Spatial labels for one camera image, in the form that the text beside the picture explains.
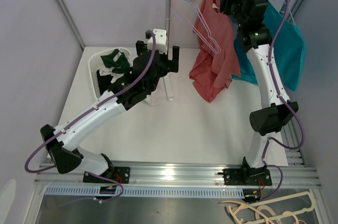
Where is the teal t shirt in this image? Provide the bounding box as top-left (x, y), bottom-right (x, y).
top-left (229, 0), bottom-right (307, 92)

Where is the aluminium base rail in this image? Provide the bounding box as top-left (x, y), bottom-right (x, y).
top-left (34, 161), bottom-right (322, 189)

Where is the red t shirt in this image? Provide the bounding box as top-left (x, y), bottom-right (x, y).
top-left (189, 0), bottom-right (241, 102)

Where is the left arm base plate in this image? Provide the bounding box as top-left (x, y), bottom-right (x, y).
top-left (83, 166), bottom-right (131, 184)

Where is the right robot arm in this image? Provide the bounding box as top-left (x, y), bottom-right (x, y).
top-left (220, 0), bottom-right (298, 184)

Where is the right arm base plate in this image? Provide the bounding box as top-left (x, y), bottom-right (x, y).
top-left (217, 166), bottom-right (272, 186)

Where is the black t shirt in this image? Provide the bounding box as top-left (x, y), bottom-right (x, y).
top-left (96, 70), bottom-right (113, 95)

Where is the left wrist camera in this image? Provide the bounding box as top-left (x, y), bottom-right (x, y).
top-left (147, 29), bottom-right (168, 54)

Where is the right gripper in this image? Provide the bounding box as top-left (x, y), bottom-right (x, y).
top-left (219, 0), bottom-right (249, 27)

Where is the white plastic basket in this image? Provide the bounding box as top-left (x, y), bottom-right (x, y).
top-left (88, 47), bottom-right (134, 99)

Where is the pink wire hanger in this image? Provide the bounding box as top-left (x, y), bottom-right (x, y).
top-left (170, 0), bottom-right (221, 54)

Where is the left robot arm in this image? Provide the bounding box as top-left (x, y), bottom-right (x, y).
top-left (40, 41), bottom-right (180, 182)

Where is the green and white t shirt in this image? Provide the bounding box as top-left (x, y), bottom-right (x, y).
top-left (99, 48), bottom-right (170, 107)

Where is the slotted cable duct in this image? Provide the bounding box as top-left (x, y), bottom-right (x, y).
top-left (45, 185), bottom-right (258, 199)

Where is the pile of spare hangers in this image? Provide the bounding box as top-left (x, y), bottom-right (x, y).
top-left (219, 192), bottom-right (316, 223)

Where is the light blue wire hanger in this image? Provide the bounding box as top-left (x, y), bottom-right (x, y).
top-left (162, 0), bottom-right (221, 54)

